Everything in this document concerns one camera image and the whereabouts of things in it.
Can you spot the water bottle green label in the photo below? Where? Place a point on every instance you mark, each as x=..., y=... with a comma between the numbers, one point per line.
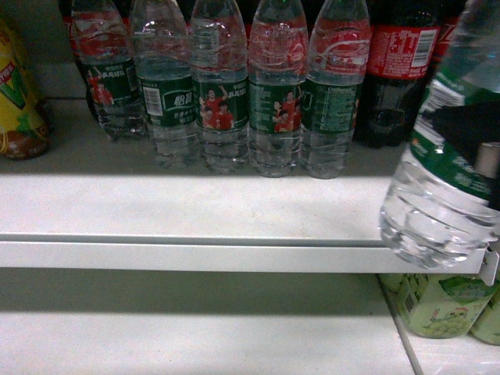
x=105, y=53
x=338, y=54
x=443, y=201

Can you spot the water bottle text label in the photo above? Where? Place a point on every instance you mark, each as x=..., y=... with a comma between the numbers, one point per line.
x=276, y=70

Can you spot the water bottle athletes label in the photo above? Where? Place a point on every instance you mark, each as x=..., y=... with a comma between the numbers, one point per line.
x=220, y=82

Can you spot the white shelf board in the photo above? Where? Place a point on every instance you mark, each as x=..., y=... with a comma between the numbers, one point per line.
x=90, y=203

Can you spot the water bottle barcode label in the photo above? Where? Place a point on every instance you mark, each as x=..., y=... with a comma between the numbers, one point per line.
x=160, y=45

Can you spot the cola bottle right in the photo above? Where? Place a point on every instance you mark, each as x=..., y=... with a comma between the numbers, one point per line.
x=404, y=34

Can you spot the green grape drink can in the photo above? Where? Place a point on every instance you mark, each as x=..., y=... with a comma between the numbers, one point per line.
x=442, y=306

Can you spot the yellow lemon tea bottle right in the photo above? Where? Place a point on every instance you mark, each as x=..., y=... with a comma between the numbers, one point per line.
x=25, y=123

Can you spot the green drink can right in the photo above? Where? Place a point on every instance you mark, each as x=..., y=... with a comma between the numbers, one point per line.
x=486, y=327

